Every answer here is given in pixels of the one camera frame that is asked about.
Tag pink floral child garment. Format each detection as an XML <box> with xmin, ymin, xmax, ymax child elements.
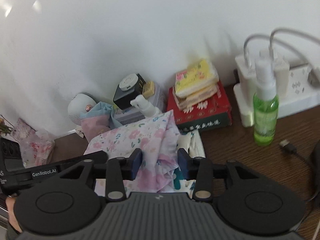
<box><xmin>85</xmin><ymin>110</ymin><xmax>180</xmax><ymax>195</ymax></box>

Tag crumpled plastic bag red print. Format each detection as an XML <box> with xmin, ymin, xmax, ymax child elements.
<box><xmin>10</xmin><ymin>118</ymin><xmax>55</xmax><ymax>168</ymax></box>

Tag white teal floral folded cloth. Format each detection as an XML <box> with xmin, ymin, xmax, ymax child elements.
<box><xmin>173</xmin><ymin>129</ymin><xmax>206</xmax><ymax>198</ymax></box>

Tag red tissue box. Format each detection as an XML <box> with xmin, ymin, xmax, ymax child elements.
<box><xmin>167</xmin><ymin>82</ymin><xmax>232</xmax><ymax>133</ymax></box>

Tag pink purple folded cloth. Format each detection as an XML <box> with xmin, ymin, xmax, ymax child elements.
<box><xmin>80</xmin><ymin>102</ymin><xmax>122</xmax><ymax>142</ymax></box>

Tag green spray bottle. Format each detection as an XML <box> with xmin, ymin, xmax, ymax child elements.
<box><xmin>253</xmin><ymin>58</ymin><xmax>279</xmax><ymax>146</ymax></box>

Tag white round robot speaker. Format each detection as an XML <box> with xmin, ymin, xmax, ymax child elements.
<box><xmin>67</xmin><ymin>93</ymin><xmax>97</xmax><ymax>126</ymax></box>

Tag white power strip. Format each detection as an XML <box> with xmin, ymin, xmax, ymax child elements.
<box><xmin>233</xmin><ymin>55</ymin><xmax>319</xmax><ymax>127</ymax></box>

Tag yellow tissue packs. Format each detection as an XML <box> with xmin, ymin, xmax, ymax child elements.
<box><xmin>172</xmin><ymin>59</ymin><xmax>220</xmax><ymax>111</ymax></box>

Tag white pump bottle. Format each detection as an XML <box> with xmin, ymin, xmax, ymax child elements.
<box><xmin>130</xmin><ymin>95</ymin><xmax>162</xmax><ymax>118</ymax></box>

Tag white charger adapter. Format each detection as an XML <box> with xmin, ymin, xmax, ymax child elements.
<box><xmin>235</xmin><ymin>55</ymin><xmax>256</xmax><ymax>89</ymax></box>

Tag black box white round device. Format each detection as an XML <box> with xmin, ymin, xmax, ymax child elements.
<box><xmin>113</xmin><ymin>74</ymin><xmax>146</xmax><ymax>110</ymax></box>

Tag black usb cable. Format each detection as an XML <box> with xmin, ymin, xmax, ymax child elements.
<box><xmin>279</xmin><ymin>139</ymin><xmax>320</xmax><ymax>221</ymax></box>

